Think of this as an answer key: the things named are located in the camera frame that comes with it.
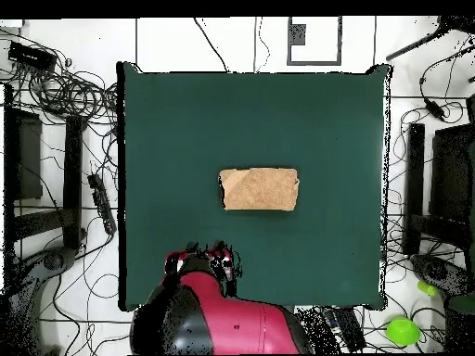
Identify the black cable tangle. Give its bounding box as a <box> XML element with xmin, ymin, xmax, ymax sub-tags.
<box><xmin>14</xmin><ymin>58</ymin><xmax>120</xmax><ymax>123</ymax></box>

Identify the black light stand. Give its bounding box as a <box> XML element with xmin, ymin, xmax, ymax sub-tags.
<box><xmin>403</xmin><ymin>121</ymin><xmax>475</xmax><ymax>257</ymax></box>
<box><xmin>3</xmin><ymin>105</ymin><xmax>88</xmax><ymax>257</ymax></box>

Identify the small green cup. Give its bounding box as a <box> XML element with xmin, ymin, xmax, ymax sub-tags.
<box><xmin>417</xmin><ymin>280</ymin><xmax>439</xmax><ymax>297</ymax></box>

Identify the grey floor frame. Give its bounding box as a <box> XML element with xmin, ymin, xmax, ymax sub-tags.
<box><xmin>287</xmin><ymin>16</ymin><xmax>342</xmax><ymax>67</ymax></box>

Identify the black power strip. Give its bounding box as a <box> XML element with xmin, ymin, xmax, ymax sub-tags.
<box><xmin>87</xmin><ymin>172</ymin><xmax>117</xmax><ymax>235</ymax></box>

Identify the dark green table cloth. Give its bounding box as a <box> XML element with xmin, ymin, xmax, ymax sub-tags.
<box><xmin>117</xmin><ymin>61</ymin><xmax>392</xmax><ymax>312</ymax></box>

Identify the bright green bowl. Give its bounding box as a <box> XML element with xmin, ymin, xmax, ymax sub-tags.
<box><xmin>386</xmin><ymin>317</ymin><xmax>421</xmax><ymax>347</ymax></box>

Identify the tan terry towel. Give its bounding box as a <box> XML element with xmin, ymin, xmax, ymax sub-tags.
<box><xmin>217</xmin><ymin>167</ymin><xmax>301</xmax><ymax>211</ymax></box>

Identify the black network switch box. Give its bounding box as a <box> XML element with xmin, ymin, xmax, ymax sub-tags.
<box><xmin>7</xmin><ymin>40</ymin><xmax>57</xmax><ymax>71</ymax></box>

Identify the black power adapter with cable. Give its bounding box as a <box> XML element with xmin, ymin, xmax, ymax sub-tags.
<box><xmin>418</xmin><ymin>55</ymin><xmax>467</xmax><ymax>123</ymax></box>

